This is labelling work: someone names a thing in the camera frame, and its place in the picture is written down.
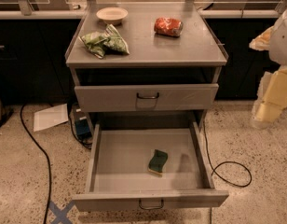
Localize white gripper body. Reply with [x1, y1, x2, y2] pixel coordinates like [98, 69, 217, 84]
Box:
[257, 66, 287, 101]

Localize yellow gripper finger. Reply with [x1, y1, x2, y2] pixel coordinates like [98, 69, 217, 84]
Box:
[249, 27, 273, 51]
[251, 66, 287, 129]

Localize green yellow sponge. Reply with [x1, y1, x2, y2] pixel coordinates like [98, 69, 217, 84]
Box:
[148, 149, 168, 176]

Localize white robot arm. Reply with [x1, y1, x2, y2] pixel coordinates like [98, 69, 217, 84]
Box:
[249, 9, 287, 129]

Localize grey drawer cabinet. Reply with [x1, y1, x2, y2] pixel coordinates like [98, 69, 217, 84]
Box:
[66, 3, 227, 132]

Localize closed grey top drawer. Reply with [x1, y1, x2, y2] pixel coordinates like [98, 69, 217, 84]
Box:
[75, 84, 218, 112]

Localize open grey middle drawer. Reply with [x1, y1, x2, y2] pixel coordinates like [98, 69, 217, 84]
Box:
[74, 122, 228, 212]

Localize crushed orange soda can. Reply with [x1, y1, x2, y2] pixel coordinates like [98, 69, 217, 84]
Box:
[154, 17, 183, 37]

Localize green chip bag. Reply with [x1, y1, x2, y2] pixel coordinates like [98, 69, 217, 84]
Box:
[79, 24, 130, 59]

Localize white bowl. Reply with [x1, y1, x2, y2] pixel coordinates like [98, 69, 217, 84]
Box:
[96, 7, 128, 25]

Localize blue box on floor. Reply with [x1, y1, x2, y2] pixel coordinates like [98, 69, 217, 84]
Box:
[75, 118, 91, 139]

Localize white paper sheet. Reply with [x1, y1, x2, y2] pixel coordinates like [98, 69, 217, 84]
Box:
[34, 104, 69, 132]

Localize blue tape cross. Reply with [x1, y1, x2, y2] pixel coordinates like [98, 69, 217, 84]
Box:
[49, 201, 75, 224]

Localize black floor cable left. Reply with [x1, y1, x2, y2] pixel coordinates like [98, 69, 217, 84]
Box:
[20, 103, 53, 224]

